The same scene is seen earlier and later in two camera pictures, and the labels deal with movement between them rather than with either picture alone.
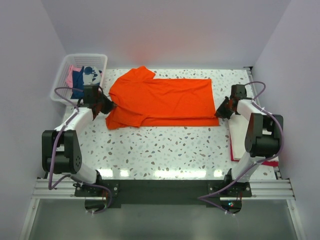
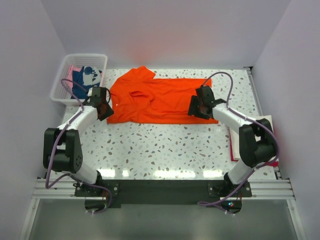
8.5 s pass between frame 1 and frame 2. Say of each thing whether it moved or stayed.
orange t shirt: stayed
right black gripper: moved
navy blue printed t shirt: stayed
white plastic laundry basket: stayed
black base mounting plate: stayed
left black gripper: moved
